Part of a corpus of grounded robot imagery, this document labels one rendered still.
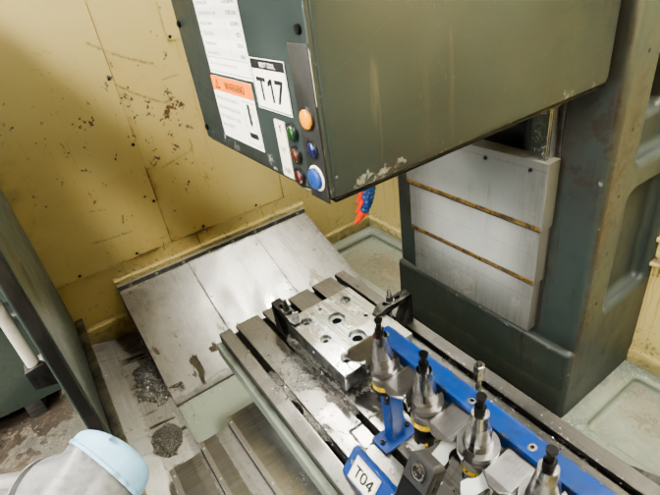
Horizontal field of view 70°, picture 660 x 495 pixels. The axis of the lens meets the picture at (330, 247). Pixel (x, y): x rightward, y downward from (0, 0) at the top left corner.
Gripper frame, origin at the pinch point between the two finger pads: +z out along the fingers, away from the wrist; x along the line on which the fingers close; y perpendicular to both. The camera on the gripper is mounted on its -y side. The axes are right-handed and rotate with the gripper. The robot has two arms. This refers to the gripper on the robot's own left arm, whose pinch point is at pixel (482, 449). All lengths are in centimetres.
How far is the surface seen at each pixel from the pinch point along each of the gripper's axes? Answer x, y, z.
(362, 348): -28.2, -1.5, -1.1
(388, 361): -20.2, -4.1, -1.2
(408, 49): -20, -56, 7
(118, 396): -115, 53, -50
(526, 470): 6.9, -1.9, 1.0
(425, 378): -10.1, -8.7, -1.7
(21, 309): -83, -10, -55
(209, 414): -90, 58, -27
